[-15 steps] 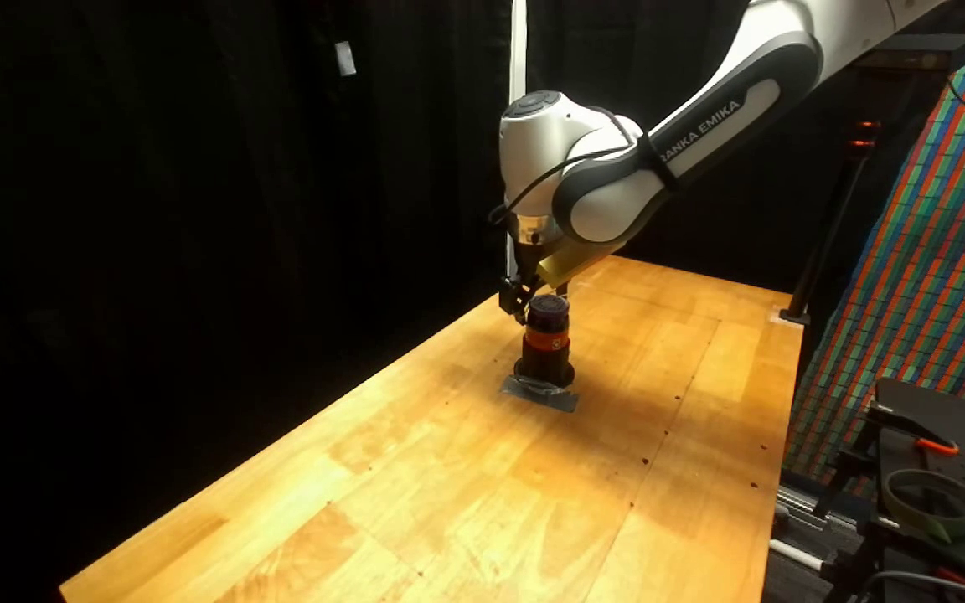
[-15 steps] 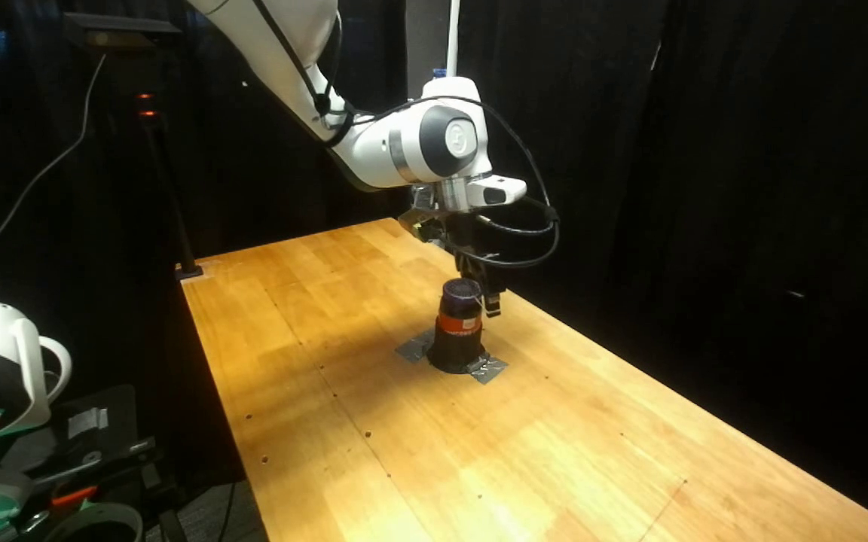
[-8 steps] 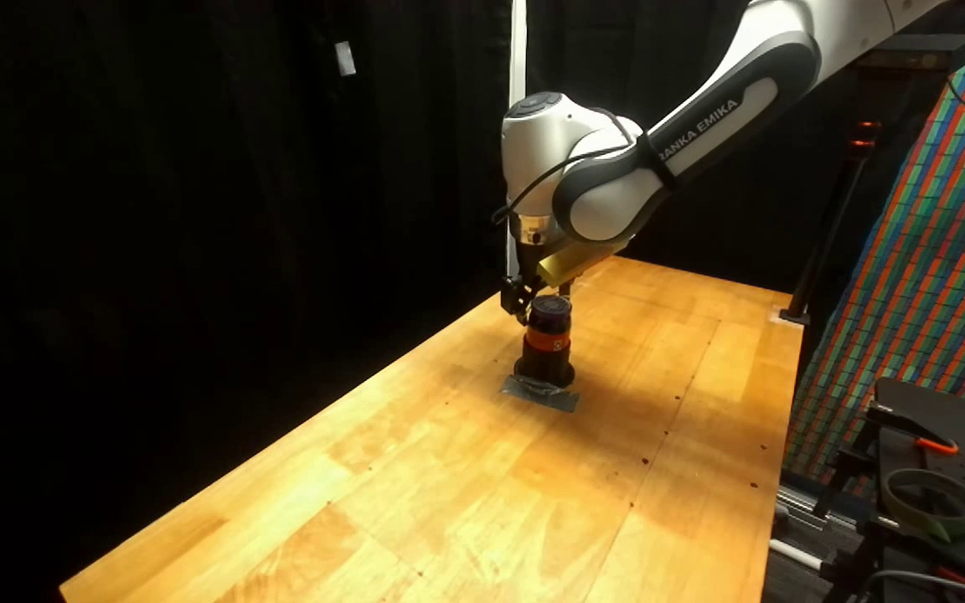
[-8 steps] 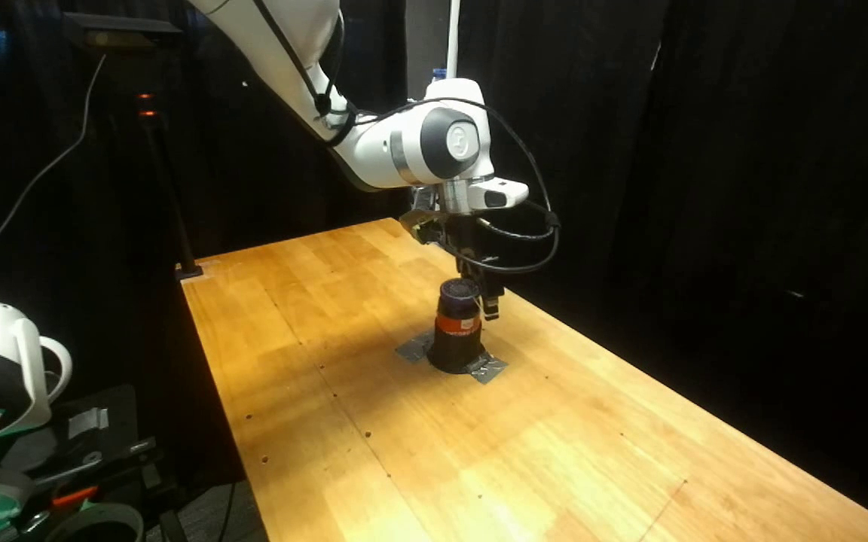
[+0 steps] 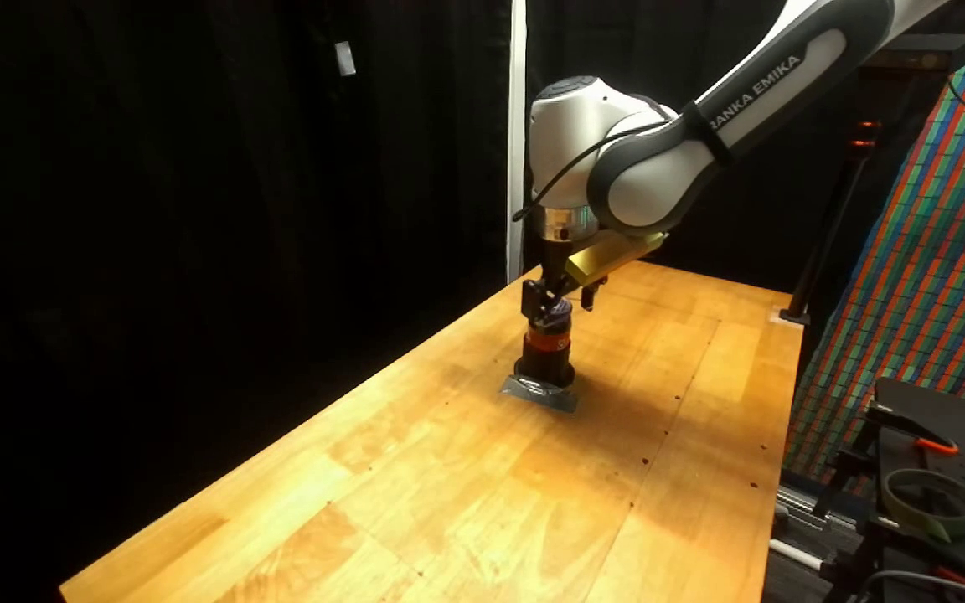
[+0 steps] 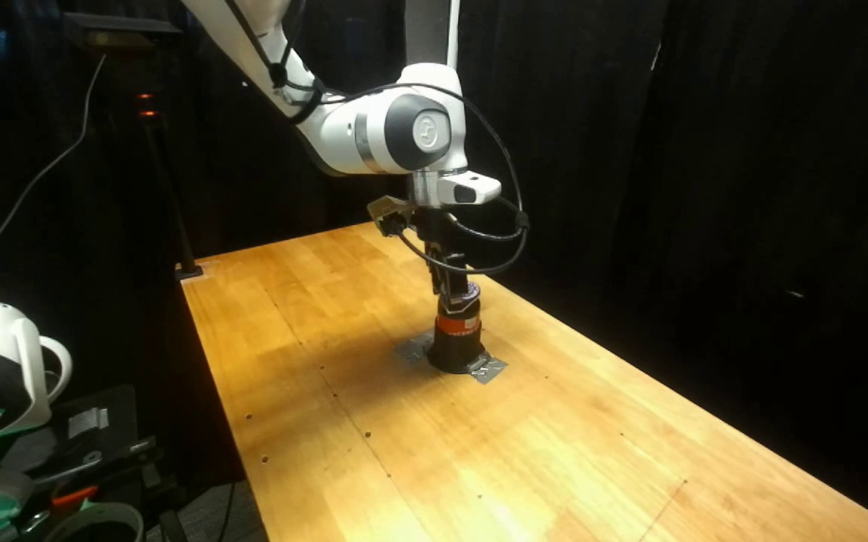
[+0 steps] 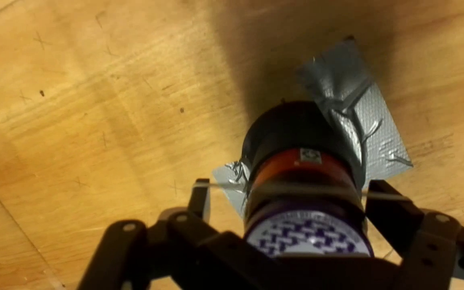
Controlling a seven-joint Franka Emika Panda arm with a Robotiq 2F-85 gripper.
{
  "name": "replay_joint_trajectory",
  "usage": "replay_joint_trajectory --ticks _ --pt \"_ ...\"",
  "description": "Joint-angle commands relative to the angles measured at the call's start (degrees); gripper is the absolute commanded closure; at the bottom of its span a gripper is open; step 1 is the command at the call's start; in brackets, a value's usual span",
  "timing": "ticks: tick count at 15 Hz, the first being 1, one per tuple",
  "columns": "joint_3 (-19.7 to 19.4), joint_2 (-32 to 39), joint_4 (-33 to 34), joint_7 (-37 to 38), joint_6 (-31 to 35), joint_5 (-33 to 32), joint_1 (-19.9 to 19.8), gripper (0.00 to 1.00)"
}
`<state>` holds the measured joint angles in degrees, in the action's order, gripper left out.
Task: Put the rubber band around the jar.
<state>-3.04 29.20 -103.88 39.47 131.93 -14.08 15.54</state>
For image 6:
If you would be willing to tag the black camera tripod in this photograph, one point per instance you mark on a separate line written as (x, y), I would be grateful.
(167, 201)

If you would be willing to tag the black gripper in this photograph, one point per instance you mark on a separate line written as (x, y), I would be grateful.
(442, 239)

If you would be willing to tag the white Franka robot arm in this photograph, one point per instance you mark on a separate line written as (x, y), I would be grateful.
(374, 131)

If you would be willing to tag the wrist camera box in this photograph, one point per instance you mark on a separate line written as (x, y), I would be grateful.
(391, 212)

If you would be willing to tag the narrow black curtain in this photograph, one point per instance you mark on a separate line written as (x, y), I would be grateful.
(241, 169)

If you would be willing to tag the white vertical pole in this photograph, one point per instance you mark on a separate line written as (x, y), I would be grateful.
(451, 30)

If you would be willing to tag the wide black curtain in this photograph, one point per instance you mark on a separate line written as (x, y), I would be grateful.
(715, 150)

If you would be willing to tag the white robot base link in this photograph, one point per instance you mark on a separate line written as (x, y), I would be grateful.
(2, 336)

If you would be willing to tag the grey square coaster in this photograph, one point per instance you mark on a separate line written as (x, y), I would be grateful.
(487, 368)

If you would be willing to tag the grey tape patch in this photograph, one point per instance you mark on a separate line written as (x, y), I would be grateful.
(85, 421)

